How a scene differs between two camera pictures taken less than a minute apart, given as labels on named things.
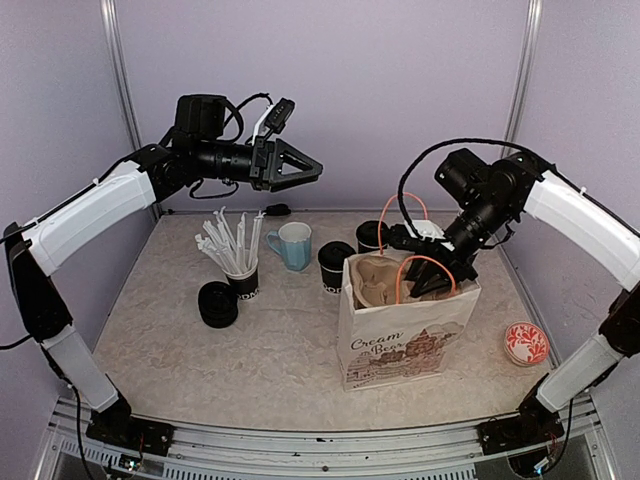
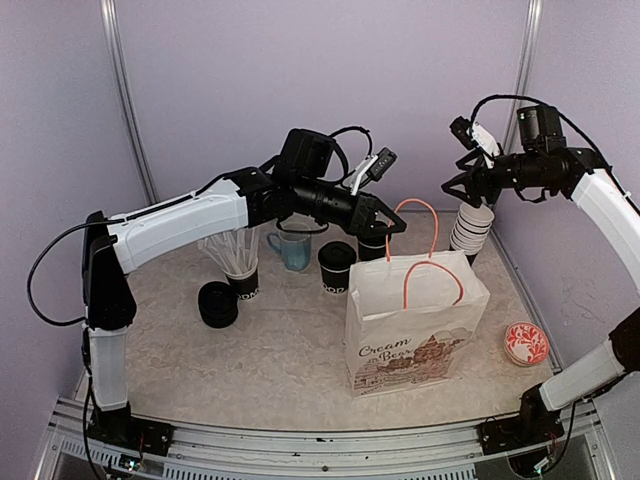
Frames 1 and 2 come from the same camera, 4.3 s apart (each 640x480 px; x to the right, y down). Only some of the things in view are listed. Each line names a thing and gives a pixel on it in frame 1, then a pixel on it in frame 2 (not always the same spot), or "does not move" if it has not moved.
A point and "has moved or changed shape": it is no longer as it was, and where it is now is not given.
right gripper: (431, 269) -> (481, 173)
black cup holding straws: (246, 285) does not move
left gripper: (265, 165) -> (365, 210)
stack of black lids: (218, 305) does not move
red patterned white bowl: (525, 344) does not move
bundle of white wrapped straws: (232, 255) does not move
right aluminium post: (523, 74) does not move
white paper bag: (401, 342) has moved or changed shape
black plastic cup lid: (367, 233) does not move
